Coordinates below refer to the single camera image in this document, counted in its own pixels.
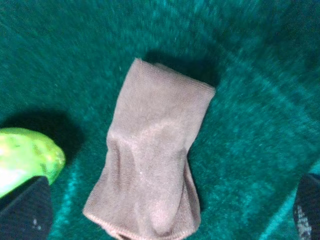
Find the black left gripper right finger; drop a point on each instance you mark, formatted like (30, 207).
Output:
(306, 207)

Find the green yellow mango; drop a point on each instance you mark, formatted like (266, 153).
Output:
(24, 154)

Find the green velvet table cover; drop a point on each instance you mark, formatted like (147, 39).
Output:
(63, 63)

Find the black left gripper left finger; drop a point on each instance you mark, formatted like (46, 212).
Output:
(26, 212)

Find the brown cloth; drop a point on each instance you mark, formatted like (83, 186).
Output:
(146, 190)

